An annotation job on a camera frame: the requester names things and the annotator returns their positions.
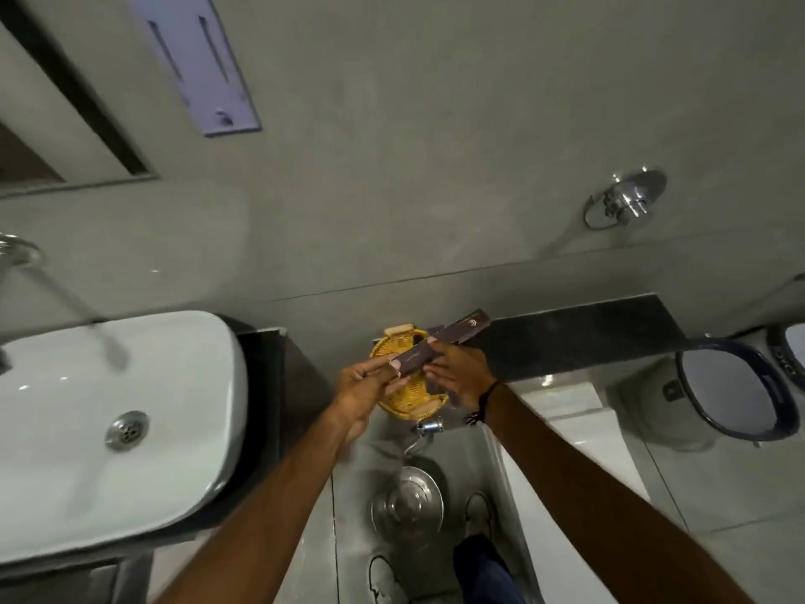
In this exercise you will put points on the person's left hand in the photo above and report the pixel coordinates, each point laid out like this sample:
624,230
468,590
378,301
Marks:
358,396

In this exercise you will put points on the person's right hand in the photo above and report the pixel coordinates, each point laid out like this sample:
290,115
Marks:
462,377

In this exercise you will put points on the person's left fingers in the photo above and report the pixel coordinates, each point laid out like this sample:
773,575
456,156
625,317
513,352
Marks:
385,371

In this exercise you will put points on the person's right fingers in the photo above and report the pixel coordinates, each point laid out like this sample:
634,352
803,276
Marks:
439,364

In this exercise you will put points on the short brown slim box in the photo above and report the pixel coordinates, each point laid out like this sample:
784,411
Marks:
415,359

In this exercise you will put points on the long brown slim box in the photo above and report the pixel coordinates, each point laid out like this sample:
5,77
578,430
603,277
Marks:
462,327

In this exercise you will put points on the person's left forearm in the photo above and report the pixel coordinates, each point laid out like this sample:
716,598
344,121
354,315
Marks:
264,515

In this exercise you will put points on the person's right forearm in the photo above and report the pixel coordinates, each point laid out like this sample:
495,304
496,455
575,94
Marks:
604,503

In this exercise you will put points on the yellow wicker basket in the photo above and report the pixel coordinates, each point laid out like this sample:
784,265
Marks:
409,401

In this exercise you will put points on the small beige wrapped soap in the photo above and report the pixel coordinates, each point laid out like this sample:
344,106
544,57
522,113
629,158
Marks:
398,330

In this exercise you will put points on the black thread wristband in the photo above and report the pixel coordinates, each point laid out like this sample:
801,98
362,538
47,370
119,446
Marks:
485,405

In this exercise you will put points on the black granite ledge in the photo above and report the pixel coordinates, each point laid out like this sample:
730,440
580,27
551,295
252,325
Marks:
585,336

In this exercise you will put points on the person's shoe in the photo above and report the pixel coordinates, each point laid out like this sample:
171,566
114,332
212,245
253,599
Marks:
479,514
385,581

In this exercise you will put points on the person's blue jeans leg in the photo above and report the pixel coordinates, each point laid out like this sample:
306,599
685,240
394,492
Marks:
487,572

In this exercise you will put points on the white bucket with blue rim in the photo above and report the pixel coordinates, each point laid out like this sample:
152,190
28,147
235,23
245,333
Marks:
654,402

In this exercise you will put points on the chrome sink drain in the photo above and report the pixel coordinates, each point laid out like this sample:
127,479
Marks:
127,430

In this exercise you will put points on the white ceramic sink basin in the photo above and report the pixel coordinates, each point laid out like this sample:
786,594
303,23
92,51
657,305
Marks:
94,433

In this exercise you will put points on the chrome sink faucet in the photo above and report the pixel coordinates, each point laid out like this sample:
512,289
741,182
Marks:
63,295

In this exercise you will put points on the purple rectangular panel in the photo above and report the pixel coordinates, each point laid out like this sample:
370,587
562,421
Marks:
195,62

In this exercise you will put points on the chrome wall tap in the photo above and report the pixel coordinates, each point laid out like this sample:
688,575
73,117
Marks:
427,428

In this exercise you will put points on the chrome wall valve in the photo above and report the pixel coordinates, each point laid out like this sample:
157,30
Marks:
626,198

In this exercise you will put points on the wall mirror with frame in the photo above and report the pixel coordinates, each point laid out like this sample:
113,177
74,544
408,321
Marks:
56,119

